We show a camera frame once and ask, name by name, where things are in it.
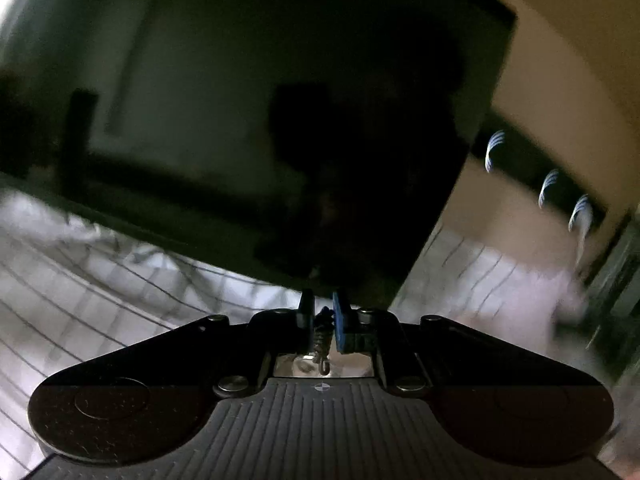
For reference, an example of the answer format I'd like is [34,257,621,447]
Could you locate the black cable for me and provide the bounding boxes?
[310,308,335,377]

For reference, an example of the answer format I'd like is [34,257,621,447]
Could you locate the white black-grid tablecloth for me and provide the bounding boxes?
[1,188,592,479]

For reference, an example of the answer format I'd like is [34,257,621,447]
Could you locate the black flat monitor screen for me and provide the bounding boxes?
[1,0,516,309]

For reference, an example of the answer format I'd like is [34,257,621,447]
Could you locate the black wall power strip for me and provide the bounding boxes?
[471,113,608,233]

